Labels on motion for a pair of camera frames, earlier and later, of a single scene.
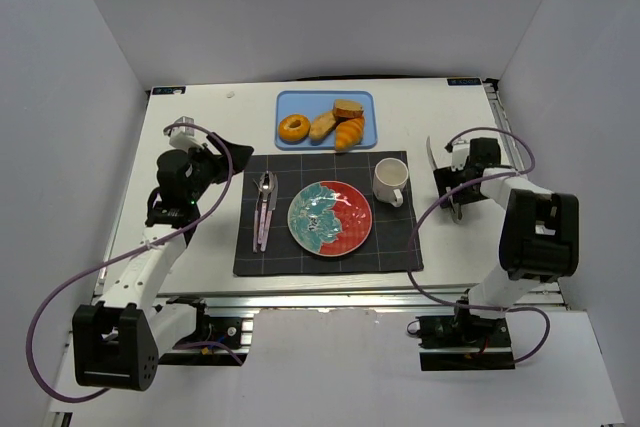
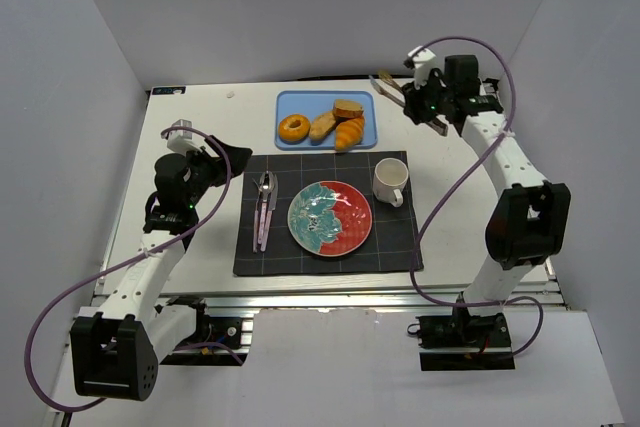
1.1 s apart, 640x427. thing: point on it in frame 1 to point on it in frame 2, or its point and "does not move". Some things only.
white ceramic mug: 390,178 does not move
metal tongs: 454,208 to 434,123
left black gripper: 218,159 does not move
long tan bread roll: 321,125 does not move
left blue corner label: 171,90 does not move
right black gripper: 447,189 to 415,101
